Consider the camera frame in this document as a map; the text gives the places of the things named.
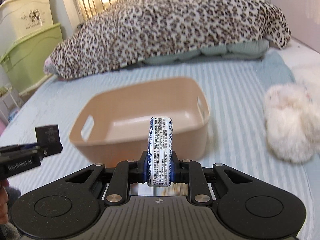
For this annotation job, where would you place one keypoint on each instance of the person's hand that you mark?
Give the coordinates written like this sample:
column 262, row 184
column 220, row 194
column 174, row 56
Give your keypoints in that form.
column 3, row 206

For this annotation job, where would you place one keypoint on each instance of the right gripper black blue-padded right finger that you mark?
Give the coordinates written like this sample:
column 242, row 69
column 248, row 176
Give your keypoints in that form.
column 191, row 173

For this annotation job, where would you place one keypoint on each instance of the green plastic storage box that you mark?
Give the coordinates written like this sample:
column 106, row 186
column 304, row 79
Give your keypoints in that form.
column 23, row 62

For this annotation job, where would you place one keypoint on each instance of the cream plastic storage box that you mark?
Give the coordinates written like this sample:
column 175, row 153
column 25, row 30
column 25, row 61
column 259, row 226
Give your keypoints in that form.
column 22, row 17

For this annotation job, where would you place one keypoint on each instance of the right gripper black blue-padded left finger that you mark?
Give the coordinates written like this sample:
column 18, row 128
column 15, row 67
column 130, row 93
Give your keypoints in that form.
column 126, row 173

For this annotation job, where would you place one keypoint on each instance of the beige plastic storage basket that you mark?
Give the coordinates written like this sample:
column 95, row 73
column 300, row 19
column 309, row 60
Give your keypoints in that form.
column 114, row 125

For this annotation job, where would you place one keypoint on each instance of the blue white patterned tin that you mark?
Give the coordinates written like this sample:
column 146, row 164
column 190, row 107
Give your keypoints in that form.
column 159, row 153

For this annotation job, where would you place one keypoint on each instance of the leopard print blanket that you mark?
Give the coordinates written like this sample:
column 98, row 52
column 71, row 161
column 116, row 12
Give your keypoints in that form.
column 130, row 31

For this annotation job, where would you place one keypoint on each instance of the small black box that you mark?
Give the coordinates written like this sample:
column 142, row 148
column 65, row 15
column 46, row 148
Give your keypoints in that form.
column 47, row 134

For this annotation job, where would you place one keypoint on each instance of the white wire rack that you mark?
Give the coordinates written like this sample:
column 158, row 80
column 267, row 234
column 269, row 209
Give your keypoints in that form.
column 11, row 103

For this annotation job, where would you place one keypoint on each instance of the white fluffy plush toy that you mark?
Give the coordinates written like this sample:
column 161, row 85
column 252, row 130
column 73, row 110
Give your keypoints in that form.
column 291, row 114

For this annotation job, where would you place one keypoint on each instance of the teal quilted duvet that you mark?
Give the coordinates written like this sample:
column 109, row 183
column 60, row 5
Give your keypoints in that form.
column 250, row 50

